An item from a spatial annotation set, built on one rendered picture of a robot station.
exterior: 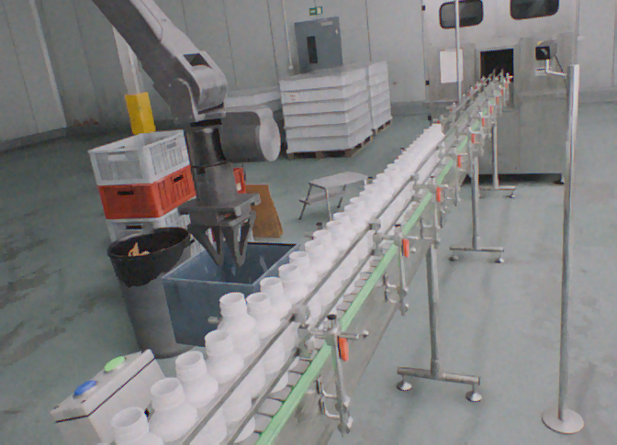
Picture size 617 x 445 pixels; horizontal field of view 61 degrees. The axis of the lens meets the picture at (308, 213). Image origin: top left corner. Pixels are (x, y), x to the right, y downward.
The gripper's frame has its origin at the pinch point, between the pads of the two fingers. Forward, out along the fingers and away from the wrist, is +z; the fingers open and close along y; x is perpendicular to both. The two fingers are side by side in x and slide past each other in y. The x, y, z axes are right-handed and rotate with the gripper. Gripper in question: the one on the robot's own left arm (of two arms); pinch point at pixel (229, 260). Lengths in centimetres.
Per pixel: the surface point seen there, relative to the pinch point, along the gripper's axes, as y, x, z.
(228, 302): 2.4, -0.9, 7.5
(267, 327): -1.7, -4.4, 13.4
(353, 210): -1, -52, 10
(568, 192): -49, -134, 30
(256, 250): 46, -81, 33
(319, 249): -1.1, -28.7, 10.0
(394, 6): 232, -1032, -91
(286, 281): 0.1, -16.0, 11.0
